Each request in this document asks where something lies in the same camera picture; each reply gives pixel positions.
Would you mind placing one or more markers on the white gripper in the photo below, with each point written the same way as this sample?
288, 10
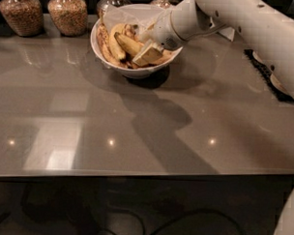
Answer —
164, 30

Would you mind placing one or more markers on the large front yellow banana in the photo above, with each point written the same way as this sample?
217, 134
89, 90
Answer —
131, 46

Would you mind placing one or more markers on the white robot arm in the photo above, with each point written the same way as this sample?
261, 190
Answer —
269, 33

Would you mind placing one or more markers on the white ceramic bowl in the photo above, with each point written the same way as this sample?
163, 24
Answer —
130, 73

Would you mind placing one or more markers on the left curved yellow banana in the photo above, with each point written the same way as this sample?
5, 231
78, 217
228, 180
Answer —
116, 50

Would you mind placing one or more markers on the spotted brown banana at rim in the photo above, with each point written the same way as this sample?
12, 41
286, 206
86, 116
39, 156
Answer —
103, 42

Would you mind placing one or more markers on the glass jar behind bowl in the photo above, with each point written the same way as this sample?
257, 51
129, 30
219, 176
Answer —
102, 5
165, 3

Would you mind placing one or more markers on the white paper liner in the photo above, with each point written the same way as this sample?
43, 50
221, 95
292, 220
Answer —
141, 15

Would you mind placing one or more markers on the white sign stand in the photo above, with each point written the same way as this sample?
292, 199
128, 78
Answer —
228, 33

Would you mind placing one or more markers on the glass jar of nuts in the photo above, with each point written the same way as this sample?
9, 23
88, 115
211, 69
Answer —
25, 17
69, 16

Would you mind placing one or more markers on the black mesh mat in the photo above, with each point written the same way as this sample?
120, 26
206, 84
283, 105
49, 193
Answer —
278, 94

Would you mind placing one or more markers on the left glass jar of nuts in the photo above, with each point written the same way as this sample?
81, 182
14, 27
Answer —
25, 17

